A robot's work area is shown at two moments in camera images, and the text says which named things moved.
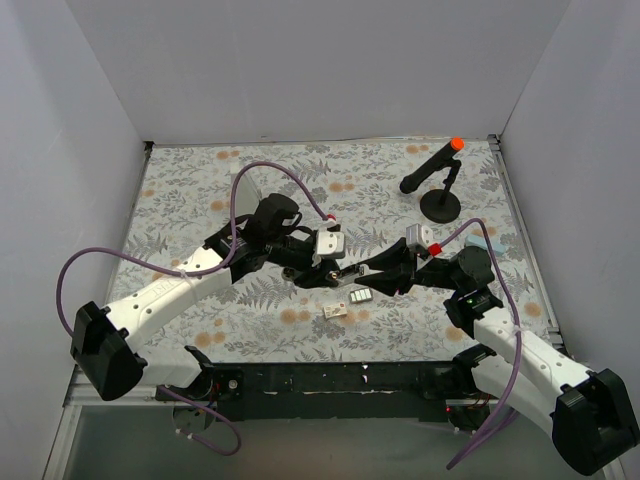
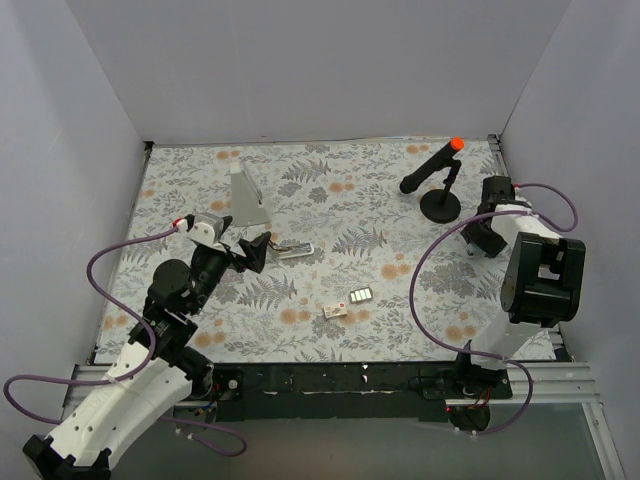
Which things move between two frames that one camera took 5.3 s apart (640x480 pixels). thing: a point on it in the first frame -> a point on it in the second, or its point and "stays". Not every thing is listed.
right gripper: [410, 267] -> [480, 239]
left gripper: [314, 270] -> [232, 256]
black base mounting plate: [338, 390] stays
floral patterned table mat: [441, 194] stays
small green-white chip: [361, 295] stays
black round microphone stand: [441, 206] stays
